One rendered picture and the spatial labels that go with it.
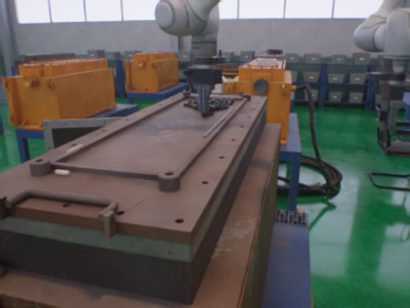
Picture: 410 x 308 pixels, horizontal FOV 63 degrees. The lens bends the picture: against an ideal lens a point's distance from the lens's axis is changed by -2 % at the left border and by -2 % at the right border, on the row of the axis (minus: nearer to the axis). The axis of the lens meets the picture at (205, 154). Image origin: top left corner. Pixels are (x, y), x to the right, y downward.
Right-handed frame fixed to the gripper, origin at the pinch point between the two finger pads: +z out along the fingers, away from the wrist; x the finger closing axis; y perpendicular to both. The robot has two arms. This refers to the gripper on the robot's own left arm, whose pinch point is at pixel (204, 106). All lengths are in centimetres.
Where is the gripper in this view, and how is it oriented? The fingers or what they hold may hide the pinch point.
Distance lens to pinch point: 122.1
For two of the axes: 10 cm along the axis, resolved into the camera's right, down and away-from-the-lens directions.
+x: 7.2, 2.2, -6.6
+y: -6.9, 2.3, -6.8
